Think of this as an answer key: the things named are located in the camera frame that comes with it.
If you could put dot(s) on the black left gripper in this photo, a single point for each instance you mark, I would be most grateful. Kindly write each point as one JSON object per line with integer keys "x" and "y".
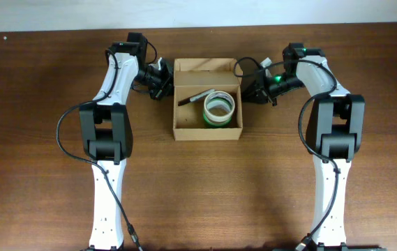
{"x": 163, "y": 86}

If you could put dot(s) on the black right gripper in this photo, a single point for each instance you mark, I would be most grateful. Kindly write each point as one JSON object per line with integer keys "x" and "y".
{"x": 257, "y": 90}

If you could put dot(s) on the cardboard box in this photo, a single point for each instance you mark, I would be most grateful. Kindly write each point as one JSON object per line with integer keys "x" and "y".
{"x": 194, "y": 76}

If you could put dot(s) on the beige masking tape roll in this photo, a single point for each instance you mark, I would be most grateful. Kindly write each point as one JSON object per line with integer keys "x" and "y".
{"x": 220, "y": 99}

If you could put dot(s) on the green tape roll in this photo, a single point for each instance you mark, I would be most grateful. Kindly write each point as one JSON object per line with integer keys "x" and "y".
{"x": 217, "y": 118}

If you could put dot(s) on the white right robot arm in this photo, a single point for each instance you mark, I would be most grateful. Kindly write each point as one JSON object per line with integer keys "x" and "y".
{"x": 333, "y": 134}

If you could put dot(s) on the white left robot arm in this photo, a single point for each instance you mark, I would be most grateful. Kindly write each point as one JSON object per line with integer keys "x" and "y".
{"x": 107, "y": 137}

